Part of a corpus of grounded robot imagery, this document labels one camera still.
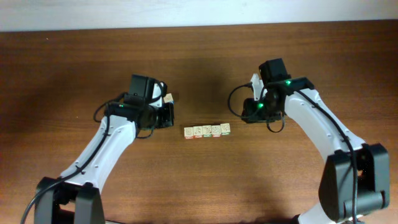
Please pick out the blue edged wooden block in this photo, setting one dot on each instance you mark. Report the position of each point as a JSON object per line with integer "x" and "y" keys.
{"x": 168, "y": 98}

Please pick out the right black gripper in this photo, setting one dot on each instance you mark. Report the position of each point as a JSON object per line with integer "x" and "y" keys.
{"x": 250, "y": 115}

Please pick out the yellow W wooden block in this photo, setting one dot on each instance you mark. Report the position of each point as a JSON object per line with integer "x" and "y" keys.
{"x": 225, "y": 129}

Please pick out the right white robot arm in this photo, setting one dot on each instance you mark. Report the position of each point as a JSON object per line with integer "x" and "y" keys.
{"x": 355, "y": 180}

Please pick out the number four wooden block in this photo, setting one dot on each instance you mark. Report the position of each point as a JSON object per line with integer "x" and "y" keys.
{"x": 198, "y": 131}

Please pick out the leaf picture wooden block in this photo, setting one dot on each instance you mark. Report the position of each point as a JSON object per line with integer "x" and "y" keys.
{"x": 188, "y": 133}

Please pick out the red edged wooden block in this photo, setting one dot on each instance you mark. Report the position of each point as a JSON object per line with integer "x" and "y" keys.
{"x": 216, "y": 131}

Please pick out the green edged wooden block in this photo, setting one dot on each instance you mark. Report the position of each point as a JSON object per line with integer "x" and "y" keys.
{"x": 207, "y": 131}

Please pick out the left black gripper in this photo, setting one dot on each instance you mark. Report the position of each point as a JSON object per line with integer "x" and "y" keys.
{"x": 167, "y": 119}

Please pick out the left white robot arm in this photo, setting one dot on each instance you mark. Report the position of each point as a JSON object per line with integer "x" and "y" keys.
{"x": 75, "y": 196}

